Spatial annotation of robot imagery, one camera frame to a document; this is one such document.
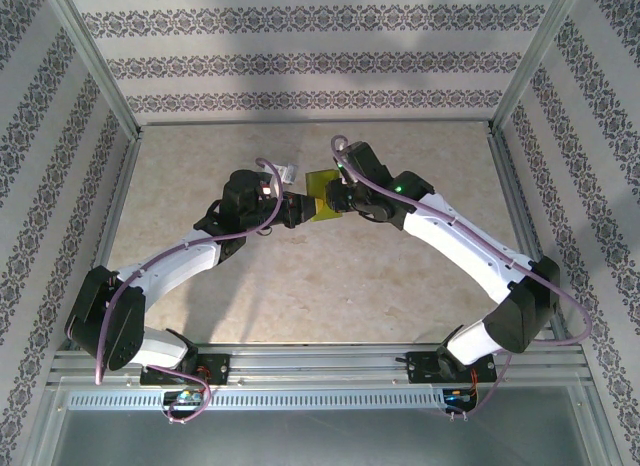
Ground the olive green card holder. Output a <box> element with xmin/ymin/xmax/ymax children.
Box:
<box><xmin>303</xmin><ymin>168</ymin><xmax>345</xmax><ymax>223</ymax></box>

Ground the small circuit board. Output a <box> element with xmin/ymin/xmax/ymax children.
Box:
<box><xmin>160</xmin><ymin>388</ymin><xmax>205</xmax><ymax>413</ymax></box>
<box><xmin>442</xmin><ymin>387</ymin><xmax>480</xmax><ymax>412</ymax></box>

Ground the grey sheet metal shelf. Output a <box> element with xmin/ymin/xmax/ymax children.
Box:
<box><xmin>29</xmin><ymin>378</ymin><xmax>614</xmax><ymax>466</ymax></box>

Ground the aluminium table edge rail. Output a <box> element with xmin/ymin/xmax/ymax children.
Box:
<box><xmin>68</xmin><ymin>133</ymin><xmax>146</xmax><ymax>352</ymax></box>
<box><xmin>137</xmin><ymin>117</ymin><xmax>494</xmax><ymax>129</ymax></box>
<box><xmin>487</xmin><ymin>130</ymin><xmax>574</xmax><ymax>350</ymax></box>

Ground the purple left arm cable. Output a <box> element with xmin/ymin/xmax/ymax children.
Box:
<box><xmin>94</xmin><ymin>157</ymin><xmax>285</xmax><ymax>425</ymax></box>

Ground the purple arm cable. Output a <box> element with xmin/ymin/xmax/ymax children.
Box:
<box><xmin>331</xmin><ymin>134</ymin><xmax>594</xmax><ymax>421</ymax></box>
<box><xmin>94</xmin><ymin>157</ymin><xmax>285</xmax><ymax>425</ymax></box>

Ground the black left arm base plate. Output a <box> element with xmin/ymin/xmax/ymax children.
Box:
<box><xmin>139</xmin><ymin>353</ymin><xmax>231</xmax><ymax>387</ymax></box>

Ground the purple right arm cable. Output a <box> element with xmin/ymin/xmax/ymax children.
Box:
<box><xmin>331</xmin><ymin>134</ymin><xmax>594</xmax><ymax>421</ymax></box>

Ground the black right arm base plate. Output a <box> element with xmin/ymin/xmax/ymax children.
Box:
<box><xmin>407</xmin><ymin>350</ymin><xmax>499</xmax><ymax>386</ymax></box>

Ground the slotted grey cable duct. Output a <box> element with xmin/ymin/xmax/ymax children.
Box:
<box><xmin>66</xmin><ymin>388</ymin><xmax>447</xmax><ymax>412</ymax></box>

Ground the aluminium frame post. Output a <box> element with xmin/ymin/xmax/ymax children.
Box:
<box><xmin>38</xmin><ymin>0</ymin><xmax>145</xmax><ymax>143</ymax></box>
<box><xmin>489</xmin><ymin>0</ymin><xmax>589</xmax><ymax>137</ymax></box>

